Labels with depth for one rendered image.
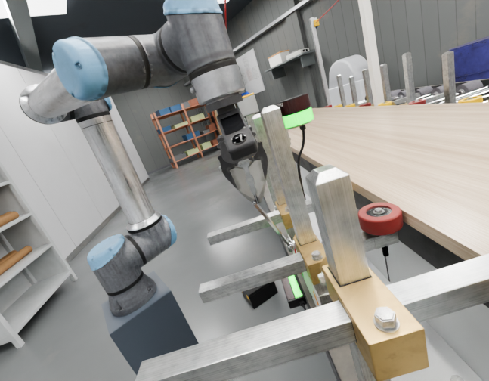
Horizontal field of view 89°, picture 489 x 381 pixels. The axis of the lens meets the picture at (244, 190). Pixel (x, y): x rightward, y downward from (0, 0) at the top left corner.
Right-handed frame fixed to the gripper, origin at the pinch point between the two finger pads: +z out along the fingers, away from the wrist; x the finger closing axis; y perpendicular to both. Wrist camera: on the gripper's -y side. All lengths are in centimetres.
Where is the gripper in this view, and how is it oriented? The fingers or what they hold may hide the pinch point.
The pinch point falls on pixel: (256, 199)
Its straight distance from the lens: 50.4
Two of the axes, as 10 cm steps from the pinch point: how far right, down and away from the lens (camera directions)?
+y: -0.6, -3.1, 9.5
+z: 3.2, 9.0, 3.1
